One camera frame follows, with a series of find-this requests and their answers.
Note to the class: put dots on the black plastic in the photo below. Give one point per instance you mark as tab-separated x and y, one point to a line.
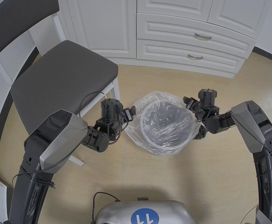
200	133

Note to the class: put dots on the white wardrobe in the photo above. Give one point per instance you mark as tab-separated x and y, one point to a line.
173	20

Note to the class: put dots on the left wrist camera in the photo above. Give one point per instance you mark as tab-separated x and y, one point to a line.
129	114

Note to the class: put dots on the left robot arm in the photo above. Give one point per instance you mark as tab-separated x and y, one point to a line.
56	136

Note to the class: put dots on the clear plastic bag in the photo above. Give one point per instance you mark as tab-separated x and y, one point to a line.
136	129

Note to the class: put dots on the white trash bin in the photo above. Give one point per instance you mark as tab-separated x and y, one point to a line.
145	134

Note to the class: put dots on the white chair grey cushions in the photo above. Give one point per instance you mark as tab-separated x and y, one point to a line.
63	78

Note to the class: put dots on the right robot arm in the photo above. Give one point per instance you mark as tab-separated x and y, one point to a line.
250	125

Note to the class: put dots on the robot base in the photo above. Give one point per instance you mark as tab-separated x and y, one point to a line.
126	213

